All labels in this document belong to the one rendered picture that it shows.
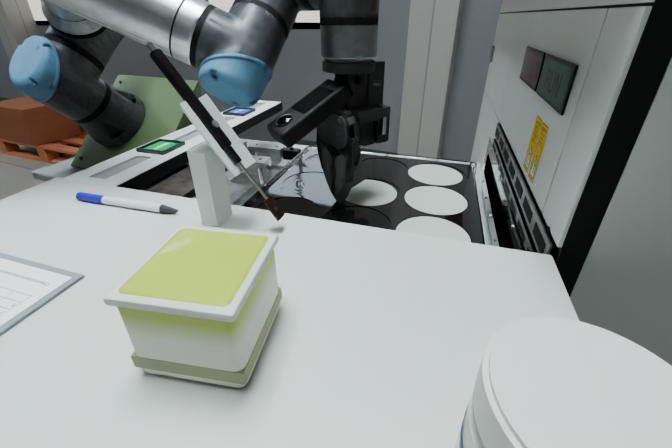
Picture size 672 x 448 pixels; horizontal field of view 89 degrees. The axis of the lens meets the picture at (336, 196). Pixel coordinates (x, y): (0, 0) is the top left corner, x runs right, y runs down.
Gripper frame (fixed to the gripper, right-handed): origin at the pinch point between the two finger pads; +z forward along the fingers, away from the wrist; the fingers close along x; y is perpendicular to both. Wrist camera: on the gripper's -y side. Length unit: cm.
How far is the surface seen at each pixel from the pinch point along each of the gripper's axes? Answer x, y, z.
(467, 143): 108, 207, 64
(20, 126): 358, -79, 60
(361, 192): 0.3, 5.6, 1.2
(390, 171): 4.1, 16.0, 1.4
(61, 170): 66, -38, 9
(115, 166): 21.3, -27.0, -4.5
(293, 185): 9.7, -2.2, 1.3
